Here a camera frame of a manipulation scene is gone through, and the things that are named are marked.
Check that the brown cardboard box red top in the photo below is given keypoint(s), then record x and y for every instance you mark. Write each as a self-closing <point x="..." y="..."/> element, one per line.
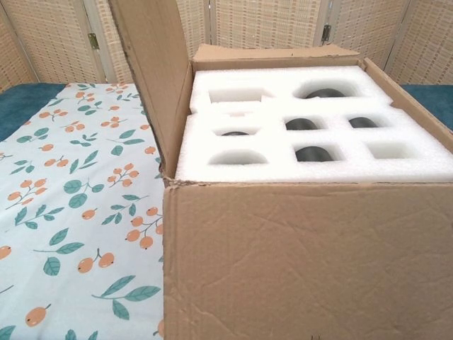
<point x="301" y="262"/>

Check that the white six-cavity foam insert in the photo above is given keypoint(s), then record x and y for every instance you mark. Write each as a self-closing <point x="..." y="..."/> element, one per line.
<point x="276" y="170"/>

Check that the white two-cavity foam insert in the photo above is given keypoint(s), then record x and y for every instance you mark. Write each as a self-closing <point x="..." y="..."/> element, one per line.
<point x="276" y="79"/>

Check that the small dark grey bowl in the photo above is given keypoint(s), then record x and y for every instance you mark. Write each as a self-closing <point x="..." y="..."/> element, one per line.
<point x="235" y="134"/>
<point x="362" y="123"/>
<point x="315" y="155"/>
<point x="302" y="124"/>

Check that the large dark grey bowl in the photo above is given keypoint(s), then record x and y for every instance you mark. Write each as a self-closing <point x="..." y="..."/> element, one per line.
<point x="323" y="95"/>

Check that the floral fruit print tablecloth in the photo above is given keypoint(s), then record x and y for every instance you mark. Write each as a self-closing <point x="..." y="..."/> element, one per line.
<point x="88" y="212"/>

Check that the woven bamboo folding screen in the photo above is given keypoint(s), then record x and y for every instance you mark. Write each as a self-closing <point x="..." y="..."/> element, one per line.
<point x="265" y="21"/>

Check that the brass screen hinge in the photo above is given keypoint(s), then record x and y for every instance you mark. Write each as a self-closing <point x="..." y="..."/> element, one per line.
<point x="326" y="32"/>
<point x="92" y="40"/>

